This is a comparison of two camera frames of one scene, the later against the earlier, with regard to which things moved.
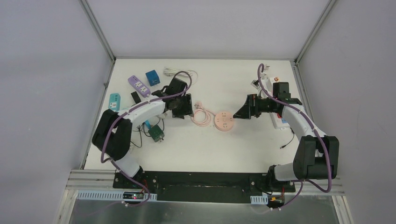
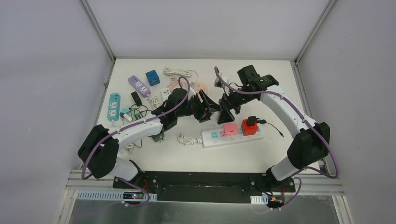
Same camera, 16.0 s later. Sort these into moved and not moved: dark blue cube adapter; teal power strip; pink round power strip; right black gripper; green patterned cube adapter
Moved: right black gripper; pink round power strip
Not moved: green patterned cube adapter; dark blue cube adapter; teal power strip
